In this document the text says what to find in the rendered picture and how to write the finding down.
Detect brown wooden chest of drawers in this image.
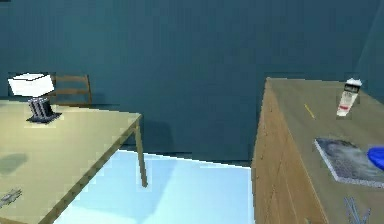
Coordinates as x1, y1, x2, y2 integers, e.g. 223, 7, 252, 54
250, 77, 384, 224

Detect yellow pencil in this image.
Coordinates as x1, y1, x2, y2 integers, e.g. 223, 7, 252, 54
303, 103, 316, 120

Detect brown wooden chair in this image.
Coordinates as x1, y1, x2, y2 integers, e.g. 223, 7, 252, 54
49, 73, 94, 107

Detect beige wooden table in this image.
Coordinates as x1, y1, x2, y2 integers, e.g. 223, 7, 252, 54
0, 99, 149, 224

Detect white bottle with black band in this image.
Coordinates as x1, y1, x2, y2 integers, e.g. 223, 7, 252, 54
335, 77, 363, 118

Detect white shade table lamp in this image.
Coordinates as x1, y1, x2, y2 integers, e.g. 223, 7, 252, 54
7, 72, 63, 124

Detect grey book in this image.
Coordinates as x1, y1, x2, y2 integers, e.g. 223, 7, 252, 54
313, 137, 384, 189

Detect blue round object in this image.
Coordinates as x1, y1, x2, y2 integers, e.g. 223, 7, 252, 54
366, 145, 384, 172

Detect grey-blue scissors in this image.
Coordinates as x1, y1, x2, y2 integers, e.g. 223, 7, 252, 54
343, 196, 372, 224

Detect grey metal keys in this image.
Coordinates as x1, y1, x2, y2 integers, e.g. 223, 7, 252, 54
0, 187, 24, 209

